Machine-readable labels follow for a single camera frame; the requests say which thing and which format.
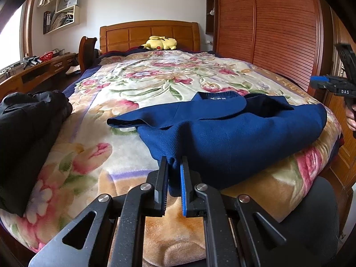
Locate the wooden bed headboard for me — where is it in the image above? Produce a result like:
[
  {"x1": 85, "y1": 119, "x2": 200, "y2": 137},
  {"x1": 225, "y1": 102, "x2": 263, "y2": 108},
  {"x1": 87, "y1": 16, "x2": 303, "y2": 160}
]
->
[{"x1": 99, "y1": 20, "x2": 201, "y2": 55}]

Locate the window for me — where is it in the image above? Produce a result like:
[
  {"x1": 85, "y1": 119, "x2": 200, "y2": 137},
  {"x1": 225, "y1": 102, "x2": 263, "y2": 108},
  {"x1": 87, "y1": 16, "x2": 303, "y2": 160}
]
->
[{"x1": 0, "y1": 3, "x2": 28, "y2": 73}]

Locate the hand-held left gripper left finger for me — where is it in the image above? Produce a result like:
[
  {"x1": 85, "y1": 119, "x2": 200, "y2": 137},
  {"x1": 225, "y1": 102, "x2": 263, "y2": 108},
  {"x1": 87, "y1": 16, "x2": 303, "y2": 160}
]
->
[{"x1": 28, "y1": 156, "x2": 170, "y2": 267}]

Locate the wooden open shelf niche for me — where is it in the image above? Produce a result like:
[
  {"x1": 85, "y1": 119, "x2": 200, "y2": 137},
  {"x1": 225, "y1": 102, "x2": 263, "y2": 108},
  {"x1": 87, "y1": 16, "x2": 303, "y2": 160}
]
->
[{"x1": 206, "y1": 0, "x2": 217, "y2": 35}]

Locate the white wall shelf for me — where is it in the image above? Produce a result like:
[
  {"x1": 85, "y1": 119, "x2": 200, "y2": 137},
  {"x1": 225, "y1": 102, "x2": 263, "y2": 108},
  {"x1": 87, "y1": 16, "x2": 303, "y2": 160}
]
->
[{"x1": 37, "y1": 0, "x2": 82, "y2": 35}]

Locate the wooden desk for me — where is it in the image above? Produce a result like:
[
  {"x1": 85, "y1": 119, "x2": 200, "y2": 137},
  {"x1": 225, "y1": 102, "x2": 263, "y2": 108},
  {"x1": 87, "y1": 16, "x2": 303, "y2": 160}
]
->
[{"x1": 0, "y1": 52, "x2": 81, "y2": 101}]

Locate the wooden slatted wardrobe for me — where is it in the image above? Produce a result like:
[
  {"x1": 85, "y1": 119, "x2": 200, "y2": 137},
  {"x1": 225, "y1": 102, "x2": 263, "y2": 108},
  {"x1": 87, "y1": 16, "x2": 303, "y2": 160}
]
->
[{"x1": 215, "y1": 0, "x2": 356, "y2": 195}]

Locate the blue coat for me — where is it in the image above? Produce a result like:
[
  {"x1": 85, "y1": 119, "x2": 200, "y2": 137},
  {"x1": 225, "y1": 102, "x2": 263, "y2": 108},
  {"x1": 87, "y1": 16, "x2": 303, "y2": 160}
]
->
[{"x1": 107, "y1": 90, "x2": 327, "y2": 198}]

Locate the wooden chair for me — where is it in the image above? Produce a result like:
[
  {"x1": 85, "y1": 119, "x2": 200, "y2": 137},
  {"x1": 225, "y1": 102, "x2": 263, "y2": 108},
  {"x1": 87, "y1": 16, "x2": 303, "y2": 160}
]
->
[{"x1": 78, "y1": 36, "x2": 98, "y2": 74}]

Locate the white paper bag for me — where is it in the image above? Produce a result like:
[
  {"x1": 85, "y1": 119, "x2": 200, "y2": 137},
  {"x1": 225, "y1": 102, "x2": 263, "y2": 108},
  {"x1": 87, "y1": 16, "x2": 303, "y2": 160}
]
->
[{"x1": 56, "y1": 0, "x2": 78, "y2": 12}]

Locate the black jacket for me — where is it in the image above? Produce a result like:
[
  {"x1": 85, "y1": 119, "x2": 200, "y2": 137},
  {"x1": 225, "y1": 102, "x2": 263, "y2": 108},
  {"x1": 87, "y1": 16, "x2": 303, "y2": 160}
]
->
[{"x1": 0, "y1": 90, "x2": 73, "y2": 218}]

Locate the row of books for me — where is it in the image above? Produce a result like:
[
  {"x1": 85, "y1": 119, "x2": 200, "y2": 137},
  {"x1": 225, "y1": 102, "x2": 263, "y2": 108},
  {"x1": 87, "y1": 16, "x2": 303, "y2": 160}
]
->
[{"x1": 44, "y1": 10, "x2": 74, "y2": 32}]

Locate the yellow plush toy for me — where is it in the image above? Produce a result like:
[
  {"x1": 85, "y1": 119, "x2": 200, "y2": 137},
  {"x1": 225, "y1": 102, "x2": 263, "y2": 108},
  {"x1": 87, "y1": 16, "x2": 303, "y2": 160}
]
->
[{"x1": 138, "y1": 36, "x2": 178, "y2": 51}]

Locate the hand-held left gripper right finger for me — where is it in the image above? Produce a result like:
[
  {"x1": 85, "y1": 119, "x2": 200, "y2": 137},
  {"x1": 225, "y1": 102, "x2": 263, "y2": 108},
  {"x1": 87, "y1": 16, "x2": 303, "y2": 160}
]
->
[{"x1": 179, "y1": 156, "x2": 287, "y2": 267}]

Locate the person's right hand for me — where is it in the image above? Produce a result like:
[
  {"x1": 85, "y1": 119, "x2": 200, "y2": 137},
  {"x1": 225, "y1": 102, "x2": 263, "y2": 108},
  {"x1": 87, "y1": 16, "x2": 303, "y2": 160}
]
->
[{"x1": 346, "y1": 104, "x2": 356, "y2": 131}]

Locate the floral blanket bed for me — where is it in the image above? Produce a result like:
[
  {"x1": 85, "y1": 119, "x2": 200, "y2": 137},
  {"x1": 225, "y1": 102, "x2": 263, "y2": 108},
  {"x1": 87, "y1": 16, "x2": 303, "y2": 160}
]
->
[{"x1": 0, "y1": 49, "x2": 342, "y2": 267}]

